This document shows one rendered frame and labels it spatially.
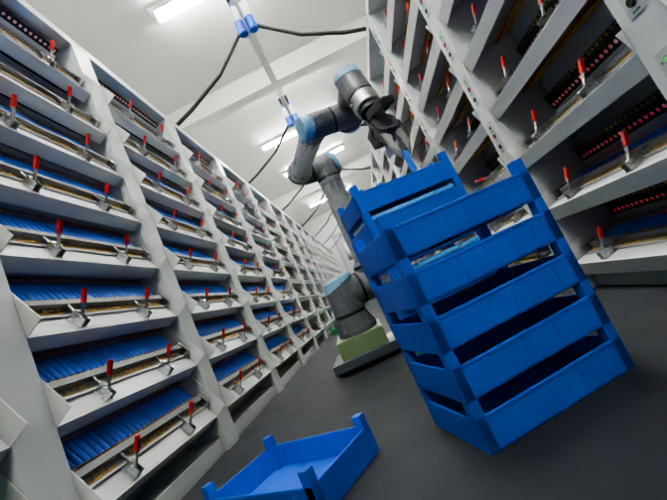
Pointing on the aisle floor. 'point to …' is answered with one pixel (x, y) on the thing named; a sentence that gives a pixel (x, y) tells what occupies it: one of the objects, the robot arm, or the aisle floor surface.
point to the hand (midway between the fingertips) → (404, 151)
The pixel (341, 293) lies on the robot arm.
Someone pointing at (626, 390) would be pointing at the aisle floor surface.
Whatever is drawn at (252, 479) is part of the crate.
